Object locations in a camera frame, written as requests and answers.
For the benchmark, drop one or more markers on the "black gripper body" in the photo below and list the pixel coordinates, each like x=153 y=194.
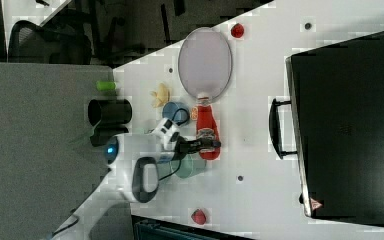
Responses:
x=185 y=147

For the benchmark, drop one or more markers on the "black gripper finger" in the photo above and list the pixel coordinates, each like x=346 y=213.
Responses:
x=206 y=133
x=206 y=145

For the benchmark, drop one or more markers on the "red plush ketchup bottle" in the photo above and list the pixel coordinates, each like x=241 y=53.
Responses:
x=206 y=120

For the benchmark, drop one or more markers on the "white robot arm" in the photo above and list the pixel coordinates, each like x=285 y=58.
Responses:
x=133 y=176

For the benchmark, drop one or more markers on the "green plastic mug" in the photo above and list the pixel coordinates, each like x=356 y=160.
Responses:
x=188 y=167

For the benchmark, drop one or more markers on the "blue plastic bowl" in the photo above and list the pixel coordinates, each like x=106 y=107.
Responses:
x=178 y=112

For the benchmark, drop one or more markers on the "plush peeled banana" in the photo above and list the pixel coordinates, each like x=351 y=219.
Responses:
x=161 y=96

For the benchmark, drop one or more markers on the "plush red strawberry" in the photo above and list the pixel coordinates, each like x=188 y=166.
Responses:
x=199 y=217

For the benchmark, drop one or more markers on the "lavender round plate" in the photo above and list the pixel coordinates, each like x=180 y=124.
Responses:
x=205 y=63

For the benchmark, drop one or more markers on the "black frying pan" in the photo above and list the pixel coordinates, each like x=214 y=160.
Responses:
x=109 y=112

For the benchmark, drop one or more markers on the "green slotted spatula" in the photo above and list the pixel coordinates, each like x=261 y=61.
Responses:
x=105 y=86

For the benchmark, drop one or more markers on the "small red plush tomato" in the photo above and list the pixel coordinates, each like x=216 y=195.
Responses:
x=237 y=31

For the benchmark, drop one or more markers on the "silver toaster oven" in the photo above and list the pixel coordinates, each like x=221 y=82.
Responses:
x=337 y=104

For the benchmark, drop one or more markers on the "black office chair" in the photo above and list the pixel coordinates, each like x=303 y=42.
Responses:
x=30 y=43

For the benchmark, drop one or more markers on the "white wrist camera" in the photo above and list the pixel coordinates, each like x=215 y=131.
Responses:
x=167 y=131

